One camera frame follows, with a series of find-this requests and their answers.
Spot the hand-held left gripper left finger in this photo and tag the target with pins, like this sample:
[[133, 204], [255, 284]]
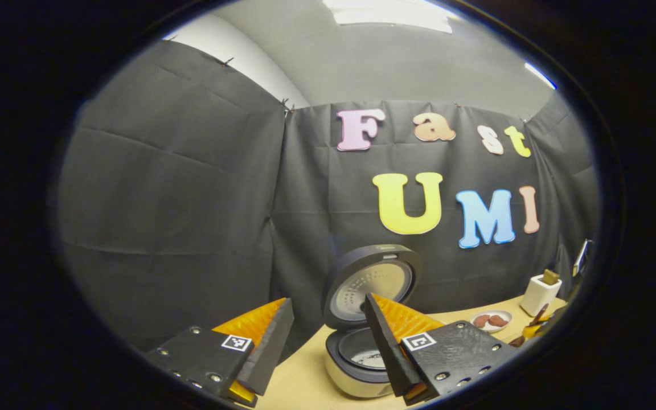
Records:
[[271, 353]]

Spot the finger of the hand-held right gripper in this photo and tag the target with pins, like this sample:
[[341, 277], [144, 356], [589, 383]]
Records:
[[533, 331]]

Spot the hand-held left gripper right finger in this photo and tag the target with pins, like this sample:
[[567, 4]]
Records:
[[388, 353]]

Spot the white rice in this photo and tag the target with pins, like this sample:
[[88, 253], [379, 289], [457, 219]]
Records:
[[372, 359]]

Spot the white chopstick holder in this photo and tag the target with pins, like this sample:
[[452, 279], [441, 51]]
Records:
[[538, 299]]

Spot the dark grey rice cooker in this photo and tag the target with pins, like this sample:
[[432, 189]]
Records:
[[370, 285]]

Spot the round white plate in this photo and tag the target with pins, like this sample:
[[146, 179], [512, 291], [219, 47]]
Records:
[[490, 329]]

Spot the black backdrop cloth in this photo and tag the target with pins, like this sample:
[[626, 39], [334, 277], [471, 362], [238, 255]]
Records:
[[163, 199]]

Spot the large ceiling light panel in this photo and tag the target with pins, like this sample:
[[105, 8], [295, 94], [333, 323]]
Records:
[[390, 14]]

